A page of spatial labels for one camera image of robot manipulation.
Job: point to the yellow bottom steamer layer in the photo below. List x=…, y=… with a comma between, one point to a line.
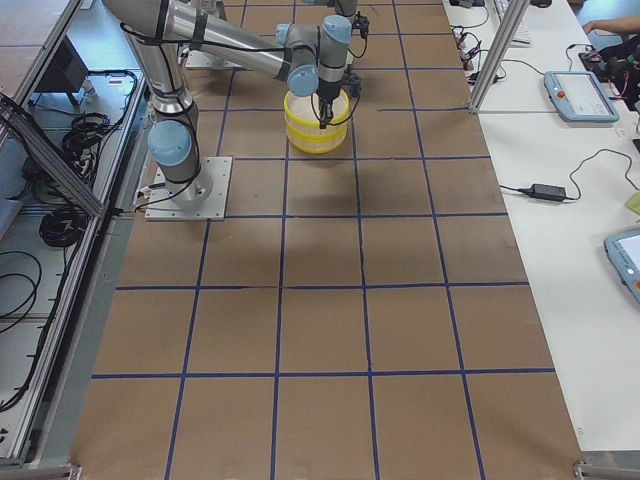
x=320, y=142

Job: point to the white keyboard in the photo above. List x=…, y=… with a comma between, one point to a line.
x=510, y=14

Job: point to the brown paper table mat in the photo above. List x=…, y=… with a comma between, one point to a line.
x=363, y=314

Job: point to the blue teach pendant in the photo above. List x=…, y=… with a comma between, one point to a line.
x=622, y=250
x=578, y=97

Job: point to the black power adapter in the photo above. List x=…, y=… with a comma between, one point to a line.
x=545, y=192

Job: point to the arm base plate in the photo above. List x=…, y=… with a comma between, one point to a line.
x=198, y=60
x=204, y=199

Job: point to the aluminium frame post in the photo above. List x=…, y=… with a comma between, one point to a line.
x=485, y=79

